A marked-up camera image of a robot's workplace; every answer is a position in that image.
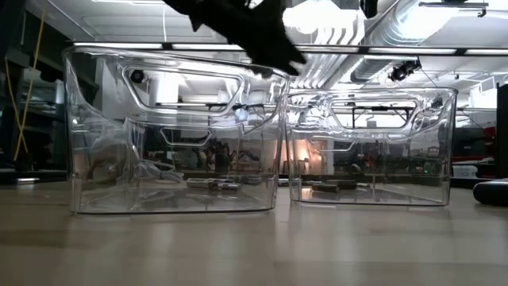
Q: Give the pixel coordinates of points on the clear plastic bin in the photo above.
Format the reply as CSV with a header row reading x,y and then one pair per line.
x,y
99,119
436,139

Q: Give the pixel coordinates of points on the black rounded object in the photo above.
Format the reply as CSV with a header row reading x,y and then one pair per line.
x,y
492,192

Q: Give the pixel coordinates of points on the silver AA battery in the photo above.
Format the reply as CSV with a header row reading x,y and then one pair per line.
x,y
202,182
228,186

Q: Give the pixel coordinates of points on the red background cabinet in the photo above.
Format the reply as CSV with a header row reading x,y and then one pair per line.
x,y
490,139

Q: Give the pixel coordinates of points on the black table edge rail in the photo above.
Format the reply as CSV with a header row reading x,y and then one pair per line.
x,y
31,176

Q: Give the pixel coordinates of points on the black ceiling rail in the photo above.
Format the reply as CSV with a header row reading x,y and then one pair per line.
x,y
452,4

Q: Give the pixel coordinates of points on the black vertical frame post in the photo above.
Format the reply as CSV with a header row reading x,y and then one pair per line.
x,y
502,131

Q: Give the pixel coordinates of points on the black background frame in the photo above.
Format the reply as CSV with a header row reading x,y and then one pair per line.
x,y
238,106
377,107

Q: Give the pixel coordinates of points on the dark background shelving unit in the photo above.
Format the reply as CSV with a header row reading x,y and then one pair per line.
x,y
39,131

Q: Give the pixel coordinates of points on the white background container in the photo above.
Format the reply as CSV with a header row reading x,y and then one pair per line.
x,y
465,171

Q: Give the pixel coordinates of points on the bright ceiling lamp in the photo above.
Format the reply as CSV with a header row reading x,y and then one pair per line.
x,y
317,20

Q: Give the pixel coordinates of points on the silver ceiling duct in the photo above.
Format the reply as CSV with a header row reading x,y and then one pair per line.
x,y
397,24

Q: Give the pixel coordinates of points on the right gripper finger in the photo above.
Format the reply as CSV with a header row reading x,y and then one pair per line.
x,y
368,8

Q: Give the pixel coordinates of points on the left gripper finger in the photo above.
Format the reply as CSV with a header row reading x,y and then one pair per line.
x,y
283,43
270,57

